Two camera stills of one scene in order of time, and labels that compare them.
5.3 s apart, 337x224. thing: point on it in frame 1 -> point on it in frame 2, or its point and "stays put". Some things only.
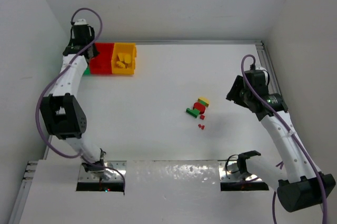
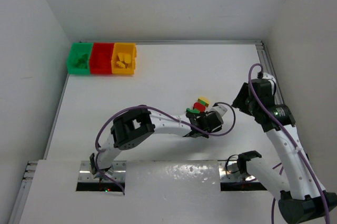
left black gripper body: [72, 50] -> [198, 118]
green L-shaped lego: [193, 112] stays put
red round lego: [200, 107] stays put
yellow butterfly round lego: [127, 58] stays put
